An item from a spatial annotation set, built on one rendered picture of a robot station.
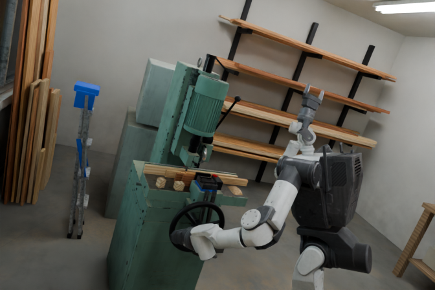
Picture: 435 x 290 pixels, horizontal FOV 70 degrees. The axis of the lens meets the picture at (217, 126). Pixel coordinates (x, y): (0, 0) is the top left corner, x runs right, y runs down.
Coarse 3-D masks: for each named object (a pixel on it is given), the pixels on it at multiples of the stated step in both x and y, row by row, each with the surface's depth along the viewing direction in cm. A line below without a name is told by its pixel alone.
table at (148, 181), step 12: (144, 180) 168; (156, 180) 169; (168, 180) 174; (144, 192) 163; (156, 192) 160; (168, 192) 162; (180, 192) 165; (228, 192) 183; (228, 204) 180; (240, 204) 183
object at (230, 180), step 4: (168, 172) 176; (172, 172) 177; (176, 172) 178; (168, 176) 177; (172, 176) 178; (220, 176) 192; (224, 180) 192; (228, 180) 194; (232, 180) 195; (236, 180) 196; (240, 180) 197; (244, 180) 198; (236, 184) 197; (240, 184) 198; (244, 184) 200
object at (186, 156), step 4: (184, 148) 181; (180, 152) 185; (184, 152) 179; (188, 152) 176; (180, 156) 184; (184, 156) 177; (188, 156) 173; (192, 156) 174; (196, 156) 175; (184, 160) 176; (188, 160) 174; (192, 160) 175; (196, 160) 176; (184, 164) 175; (188, 164) 175; (192, 164) 176
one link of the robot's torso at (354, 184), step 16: (320, 160) 127; (336, 160) 125; (352, 160) 122; (320, 176) 126; (336, 176) 125; (352, 176) 122; (304, 192) 130; (320, 192) 126; (336, 192) 125; (352, 192) 124; (304, 208) 132; (320, 208) 128; (336, 208) 125; (352, 208) 132; (304, 224) 135; (320, 224) 130; (336, 224) 127
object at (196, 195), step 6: (192, 180) 169; (192, 186) 167; (192, 192) 166; (198, 192) 159; (204, 192) 159; (210, 192) 161; (192, 198) 164; (198, 198) 159; (216, 198) 163; (216, 204) 165
